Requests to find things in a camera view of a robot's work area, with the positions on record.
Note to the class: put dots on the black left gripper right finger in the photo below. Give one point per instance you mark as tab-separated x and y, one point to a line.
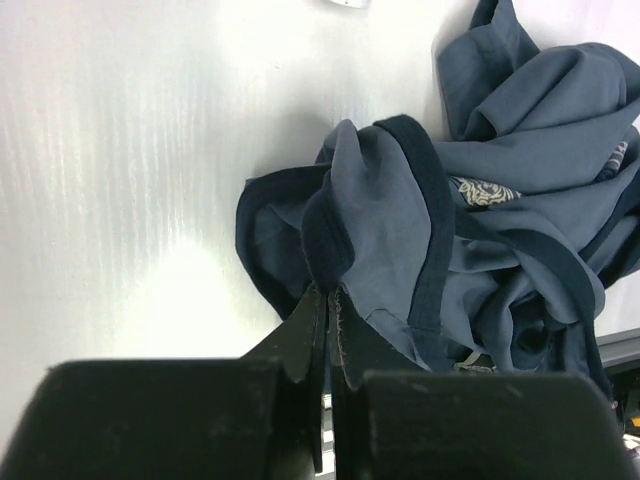
354	350

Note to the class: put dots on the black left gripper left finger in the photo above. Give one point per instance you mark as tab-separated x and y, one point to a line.
298	348

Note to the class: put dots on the blue tank top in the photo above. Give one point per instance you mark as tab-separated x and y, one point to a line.
492	250

